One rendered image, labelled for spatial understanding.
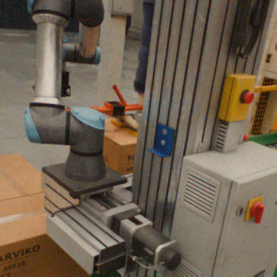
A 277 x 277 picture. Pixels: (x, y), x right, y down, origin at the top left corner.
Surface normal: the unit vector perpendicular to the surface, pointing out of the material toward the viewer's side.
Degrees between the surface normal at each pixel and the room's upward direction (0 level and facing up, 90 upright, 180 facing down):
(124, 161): 90
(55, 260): 90
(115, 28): 90
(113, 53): 88
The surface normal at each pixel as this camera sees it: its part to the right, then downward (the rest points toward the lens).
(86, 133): 0.14, 0.40
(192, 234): -0.75, 0.18
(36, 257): 0.61, 0.37
